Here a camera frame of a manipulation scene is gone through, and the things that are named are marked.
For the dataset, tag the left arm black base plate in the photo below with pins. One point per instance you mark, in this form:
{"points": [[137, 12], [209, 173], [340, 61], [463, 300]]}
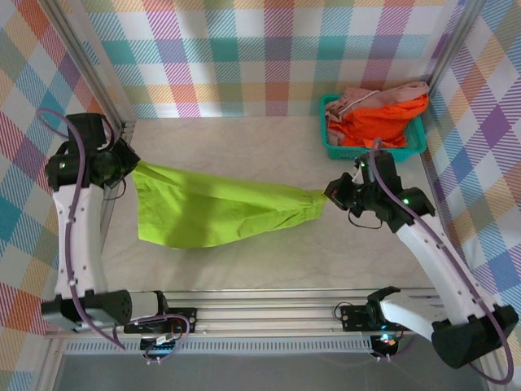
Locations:
{"points": [[189, 315]]}

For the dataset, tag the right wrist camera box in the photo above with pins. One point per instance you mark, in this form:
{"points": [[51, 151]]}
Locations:
{"points": [[357, 176]]}

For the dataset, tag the aluminium mounting rails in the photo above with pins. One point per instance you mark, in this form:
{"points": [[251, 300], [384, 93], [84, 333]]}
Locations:
{"points": [[264, 313]]}

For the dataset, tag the dusty pink shorts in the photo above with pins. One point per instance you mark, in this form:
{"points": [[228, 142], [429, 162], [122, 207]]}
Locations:
{"points": [[390, 93]]}

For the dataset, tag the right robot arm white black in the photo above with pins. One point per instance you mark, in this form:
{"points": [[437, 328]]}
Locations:
{"points": [[439, 264]]}

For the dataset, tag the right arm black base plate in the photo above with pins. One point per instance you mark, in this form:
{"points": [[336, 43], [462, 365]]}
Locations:
{"points": [[354, 319]]}

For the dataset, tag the teal plastic mesh basket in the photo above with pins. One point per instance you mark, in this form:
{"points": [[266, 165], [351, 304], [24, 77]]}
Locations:
{"points": [[342, 154]]}

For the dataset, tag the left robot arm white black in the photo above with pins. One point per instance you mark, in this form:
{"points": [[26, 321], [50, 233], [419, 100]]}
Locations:
{"points": [[77, 244]]}

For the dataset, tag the aluminium corner post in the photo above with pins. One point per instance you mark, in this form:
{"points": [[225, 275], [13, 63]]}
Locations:
{"points": [[89, 65], [452, 49]]}

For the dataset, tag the aluminium side rail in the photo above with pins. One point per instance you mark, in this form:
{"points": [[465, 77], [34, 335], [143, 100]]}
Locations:
{"points": [[108, 216]]}

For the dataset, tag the lime green shorts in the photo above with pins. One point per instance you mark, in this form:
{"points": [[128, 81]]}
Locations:
{"points": [[203, 203]]}

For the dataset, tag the orange shorts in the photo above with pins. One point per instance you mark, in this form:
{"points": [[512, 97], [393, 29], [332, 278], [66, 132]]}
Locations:
{"points": [[374, 122]]}

